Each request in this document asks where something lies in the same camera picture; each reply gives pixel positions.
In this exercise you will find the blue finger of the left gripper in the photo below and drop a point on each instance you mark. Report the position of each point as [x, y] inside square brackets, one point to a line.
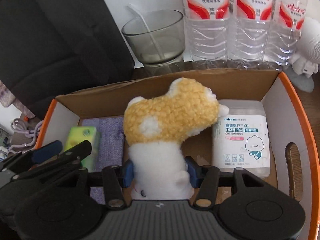
[72, 156]
[24, 161]

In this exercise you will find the black paper shopping bag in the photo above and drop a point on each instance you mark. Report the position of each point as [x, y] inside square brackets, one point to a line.
[56, 47]

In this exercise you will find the glass cup with straw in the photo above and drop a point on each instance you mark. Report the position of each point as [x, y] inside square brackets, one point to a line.
[156, 39]

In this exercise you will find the right water bottle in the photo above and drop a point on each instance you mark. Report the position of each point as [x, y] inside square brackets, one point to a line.
[285, 32]

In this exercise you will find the green tissue pack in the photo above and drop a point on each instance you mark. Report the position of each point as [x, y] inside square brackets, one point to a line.
[89, 137]

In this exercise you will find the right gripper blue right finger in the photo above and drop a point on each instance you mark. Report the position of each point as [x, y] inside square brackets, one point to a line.
[206, 180]

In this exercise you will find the water bottle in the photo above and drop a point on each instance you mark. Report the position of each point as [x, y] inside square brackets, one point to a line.
[285, 32]
[248, 30]
[206, 23]

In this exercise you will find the left water bottle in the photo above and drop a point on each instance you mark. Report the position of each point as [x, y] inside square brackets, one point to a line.
[206, 23]

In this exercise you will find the middle water bottle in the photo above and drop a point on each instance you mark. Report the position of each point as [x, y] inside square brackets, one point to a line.
[248, 30]

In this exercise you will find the yellow white plush toy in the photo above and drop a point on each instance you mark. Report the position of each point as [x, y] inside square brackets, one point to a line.
[155, 130]

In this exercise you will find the cotton swab plastic box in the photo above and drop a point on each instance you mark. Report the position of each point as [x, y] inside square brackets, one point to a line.
[240, 138]

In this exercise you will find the purple ceramic vase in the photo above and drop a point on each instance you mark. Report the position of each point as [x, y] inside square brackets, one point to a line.
[8, 99]

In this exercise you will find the red cardboard pumpkin box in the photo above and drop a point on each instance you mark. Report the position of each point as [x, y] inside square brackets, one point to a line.
[286, 119]

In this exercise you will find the white astronaut speaker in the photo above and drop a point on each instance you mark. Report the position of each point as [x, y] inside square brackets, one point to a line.
[305, 61]

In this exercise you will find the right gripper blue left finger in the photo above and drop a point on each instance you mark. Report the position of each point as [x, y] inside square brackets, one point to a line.
[115, 178]

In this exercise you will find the purple fabric pouch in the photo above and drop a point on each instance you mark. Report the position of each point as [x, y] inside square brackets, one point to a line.
[111, 142]

